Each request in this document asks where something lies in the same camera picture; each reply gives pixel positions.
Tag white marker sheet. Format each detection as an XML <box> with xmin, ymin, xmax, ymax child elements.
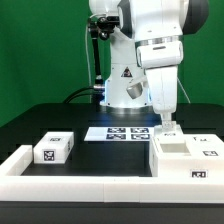
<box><xmin>84</xmin><ymin>127</ymin><xmax>154</xmax><ymax>141</ymax></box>

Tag white cabinet top block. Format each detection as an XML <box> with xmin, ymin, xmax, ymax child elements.
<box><xmin>33</xmin><ymin>132</ymin><xmax>74</xmax><ymax>164</ymax></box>

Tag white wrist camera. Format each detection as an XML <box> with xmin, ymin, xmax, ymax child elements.
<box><xmin>126</xmin><ymin>78</ymin><xmax>145</xmax><ymax>99</ymax></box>

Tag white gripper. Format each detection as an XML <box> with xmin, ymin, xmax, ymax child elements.
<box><xmin>146</xmin><ymin>66</ymin><xmax>178</xmax><ymax>128</ymax></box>

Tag white cabinet body box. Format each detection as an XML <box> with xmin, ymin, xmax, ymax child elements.
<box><xmin>149</xmin><ymin>134</ymin><xmax>224</xmax><ymax>178</ymax></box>

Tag white cabinet door panel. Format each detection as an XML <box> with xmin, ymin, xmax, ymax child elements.
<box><xmin>154</xmin><ymin>125</ymin><xmax>184</xmax><ymax>144</ymax></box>
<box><xmin>185</xmin><ymin>134</ymin><xmax>224</xmax><ymax>158</ymax></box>

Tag white table border fence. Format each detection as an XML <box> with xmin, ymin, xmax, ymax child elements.
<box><xmin>0</xmin><ymin>145</ymin><xmax>224</xmax><ymax>204</ymax></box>

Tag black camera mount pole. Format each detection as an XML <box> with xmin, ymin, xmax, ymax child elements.
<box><xmin>88</xmin><ymin>18</ymin><xmax>104</xmax><ymax>87</ymax></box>

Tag black base cables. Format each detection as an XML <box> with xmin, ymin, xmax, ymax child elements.
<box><xmin>63</xmin><ymin>87</ymin><xmax>101</xmax><ymax>104</ymax></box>

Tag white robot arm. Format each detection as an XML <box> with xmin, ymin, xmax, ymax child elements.
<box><xmin>89</xmin><ymin>0</ymin><xmax>209</xmax><ymax>129</ymax></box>

